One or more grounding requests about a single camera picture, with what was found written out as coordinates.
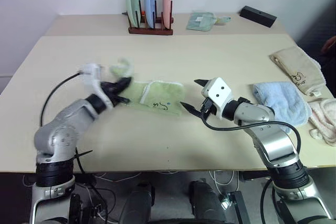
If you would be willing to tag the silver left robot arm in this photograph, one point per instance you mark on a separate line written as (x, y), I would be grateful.
(65, 119)

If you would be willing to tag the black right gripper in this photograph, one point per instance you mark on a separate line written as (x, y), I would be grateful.
(208, 108)

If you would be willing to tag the light green towel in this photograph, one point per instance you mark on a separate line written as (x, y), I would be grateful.
(157, 95)

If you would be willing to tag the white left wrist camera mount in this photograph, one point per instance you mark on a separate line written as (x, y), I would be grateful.
(92, 72)

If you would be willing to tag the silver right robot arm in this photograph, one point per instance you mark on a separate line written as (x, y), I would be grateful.
(275, 142)

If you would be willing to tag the black zip tie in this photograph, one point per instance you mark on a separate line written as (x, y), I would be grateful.
(78, 161)

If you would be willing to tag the folded mint green cloth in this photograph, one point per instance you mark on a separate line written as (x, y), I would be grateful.
(200, 22)

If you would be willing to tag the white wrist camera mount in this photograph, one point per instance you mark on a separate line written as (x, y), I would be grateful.
(220, 90)
(92, 72)

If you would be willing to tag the pink fluffy towel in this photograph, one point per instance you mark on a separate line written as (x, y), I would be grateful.
(325, 119)

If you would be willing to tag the dark wooden dish rack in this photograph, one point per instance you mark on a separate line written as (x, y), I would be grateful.
(149, 30)

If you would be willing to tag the beige towel with print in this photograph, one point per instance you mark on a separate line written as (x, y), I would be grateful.
(294, 64)

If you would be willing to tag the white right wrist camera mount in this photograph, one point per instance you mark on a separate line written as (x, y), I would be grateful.
(220, 90)

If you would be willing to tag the black metal bracket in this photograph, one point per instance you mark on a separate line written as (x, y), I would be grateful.
(240, 208)

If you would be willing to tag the light blue towel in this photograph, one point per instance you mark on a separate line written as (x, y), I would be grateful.
(283, 98)

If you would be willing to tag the small orange object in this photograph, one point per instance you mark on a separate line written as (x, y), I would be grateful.
(143, 13)

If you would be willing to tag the dark rounded shape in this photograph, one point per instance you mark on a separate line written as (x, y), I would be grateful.
(137, 203)
(207, 200)

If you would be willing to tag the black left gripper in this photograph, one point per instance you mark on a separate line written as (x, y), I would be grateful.
(110, 91)

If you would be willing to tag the black rectangular box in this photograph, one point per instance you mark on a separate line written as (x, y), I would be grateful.
(258, 15)

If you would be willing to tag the person in dark clothes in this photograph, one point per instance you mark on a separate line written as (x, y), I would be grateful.
(323, 30)

